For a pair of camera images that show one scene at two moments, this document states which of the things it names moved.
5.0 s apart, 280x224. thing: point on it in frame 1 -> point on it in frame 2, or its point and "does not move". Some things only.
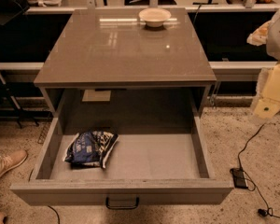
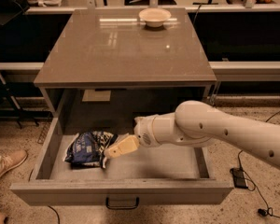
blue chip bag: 91,148 does not move
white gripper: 279,38 -> 144,129
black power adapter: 240,180 does not move
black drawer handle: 121,206 does not move
